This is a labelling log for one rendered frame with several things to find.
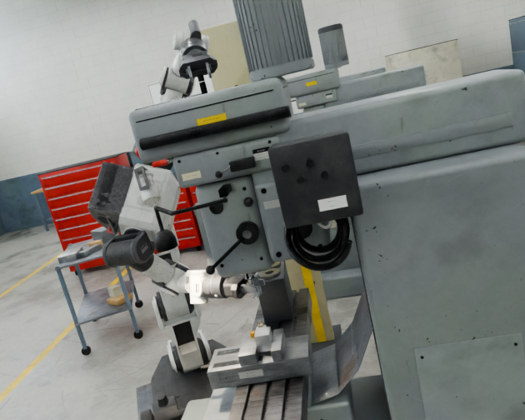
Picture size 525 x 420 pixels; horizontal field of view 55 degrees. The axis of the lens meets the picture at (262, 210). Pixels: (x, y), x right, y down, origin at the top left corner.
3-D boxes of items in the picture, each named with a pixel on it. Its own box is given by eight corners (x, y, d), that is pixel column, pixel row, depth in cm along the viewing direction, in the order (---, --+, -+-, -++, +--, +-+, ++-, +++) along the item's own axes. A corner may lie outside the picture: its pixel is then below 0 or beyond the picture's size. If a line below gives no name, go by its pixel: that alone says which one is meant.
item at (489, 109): (255, 197, 153) (240, 132, 149) (263, 182, 175) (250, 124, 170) (534, 140, 140) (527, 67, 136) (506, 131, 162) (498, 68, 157)
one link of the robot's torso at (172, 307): (160, 317, 242) (132, 225, 235) (195, 306, 246) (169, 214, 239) (162, 327, 227) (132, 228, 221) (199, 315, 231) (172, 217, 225)
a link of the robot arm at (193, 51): (220, 77, 167) (215, 62, 175) (214, 51, 160) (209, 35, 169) (182, 87, 166) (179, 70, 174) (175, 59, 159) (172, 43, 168)
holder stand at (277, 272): (265, 324, 210) (253, 281, 206) (267, 302, 232) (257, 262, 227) (293, 319, 209) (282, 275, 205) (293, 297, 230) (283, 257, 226)
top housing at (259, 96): (139, 165, 153) (123, 112, 149) (165, 152, 178) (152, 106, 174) (292, 132, 145) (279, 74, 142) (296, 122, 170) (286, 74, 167)
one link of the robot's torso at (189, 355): (171, 362, 261) (148, 290, 237) (208, 349, 266) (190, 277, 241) (177, 384, 248) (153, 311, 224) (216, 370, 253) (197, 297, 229)
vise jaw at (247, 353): (240, 367, 169) (237, 356, 168) (246, 343, 183) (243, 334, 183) (257, 364, 168) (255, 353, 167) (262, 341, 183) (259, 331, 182)
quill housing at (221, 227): (216, 282, 163) (191, 187, 156) (227, 259, 183) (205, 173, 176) (273, 272, 160) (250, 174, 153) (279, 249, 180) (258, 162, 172)
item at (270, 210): (271, 265, 157) (252, 185, 151) (277, 240, 181) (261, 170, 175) (332, 254, 154) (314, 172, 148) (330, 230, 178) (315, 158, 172)
